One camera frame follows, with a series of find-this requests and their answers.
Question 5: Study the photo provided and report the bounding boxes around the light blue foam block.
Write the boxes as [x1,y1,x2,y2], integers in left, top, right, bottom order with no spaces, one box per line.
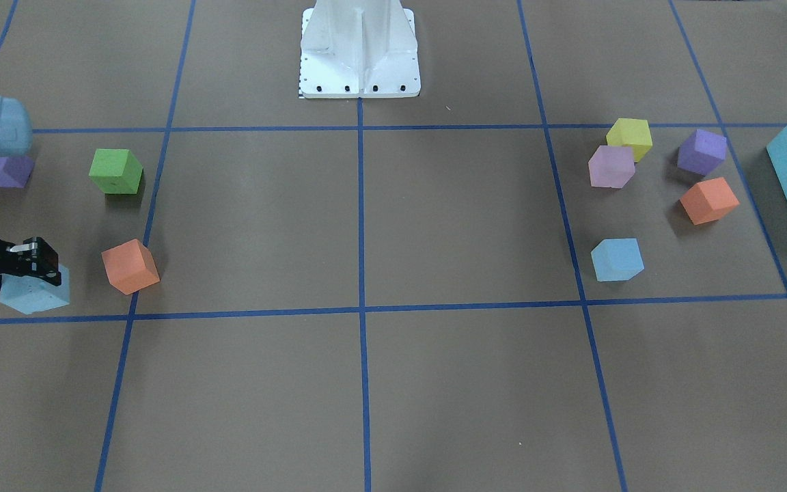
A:
[0,265,70,315]

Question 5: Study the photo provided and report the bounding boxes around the light pink foam block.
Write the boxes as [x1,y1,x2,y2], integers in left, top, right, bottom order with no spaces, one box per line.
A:
[588,144,636,189]

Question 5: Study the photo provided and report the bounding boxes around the far orange foam block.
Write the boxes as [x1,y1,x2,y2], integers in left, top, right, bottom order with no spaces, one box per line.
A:
[680,177,740,226]

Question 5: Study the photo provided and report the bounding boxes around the white pedestal column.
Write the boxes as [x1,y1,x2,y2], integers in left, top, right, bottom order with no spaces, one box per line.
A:
[298,1,422,99]

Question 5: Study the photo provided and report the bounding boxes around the yellow foam block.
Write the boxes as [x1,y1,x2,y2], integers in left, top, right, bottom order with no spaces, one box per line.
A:
[606,118,653,164]

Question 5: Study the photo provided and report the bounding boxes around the purple foam block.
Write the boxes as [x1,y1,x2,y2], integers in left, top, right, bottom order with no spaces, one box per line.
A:
[676,130,728,176]
[0,156,35,188]

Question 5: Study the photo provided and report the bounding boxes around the far purple foam block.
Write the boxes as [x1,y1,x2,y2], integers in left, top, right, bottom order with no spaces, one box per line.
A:
[676,130,728,176]

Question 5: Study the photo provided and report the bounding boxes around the orange foam block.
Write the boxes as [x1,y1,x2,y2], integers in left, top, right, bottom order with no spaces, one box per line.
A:
[101,238,161,295]
[680,177,740,226]

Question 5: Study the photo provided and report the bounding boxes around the green foam block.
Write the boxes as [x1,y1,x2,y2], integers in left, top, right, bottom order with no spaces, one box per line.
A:
[88,148,143,194]

